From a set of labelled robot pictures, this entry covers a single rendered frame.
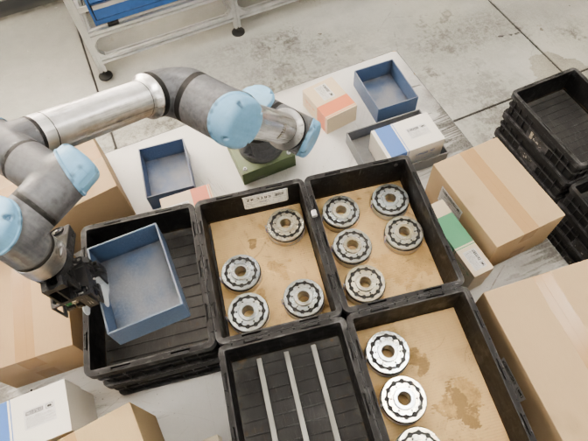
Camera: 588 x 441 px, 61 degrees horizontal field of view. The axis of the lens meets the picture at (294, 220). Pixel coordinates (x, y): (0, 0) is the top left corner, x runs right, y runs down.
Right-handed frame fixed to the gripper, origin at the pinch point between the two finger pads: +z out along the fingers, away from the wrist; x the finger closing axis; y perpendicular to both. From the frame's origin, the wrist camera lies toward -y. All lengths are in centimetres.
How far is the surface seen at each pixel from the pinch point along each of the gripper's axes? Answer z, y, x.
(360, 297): 30, 13, 51
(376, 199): 31, -11, 68
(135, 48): 100, -195, 12
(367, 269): 30, 7, 56
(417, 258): 34, 8, 70
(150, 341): 29.2, 2.0, -1.4
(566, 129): 75, -29, 160
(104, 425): 21.1, 19.1, -13.1
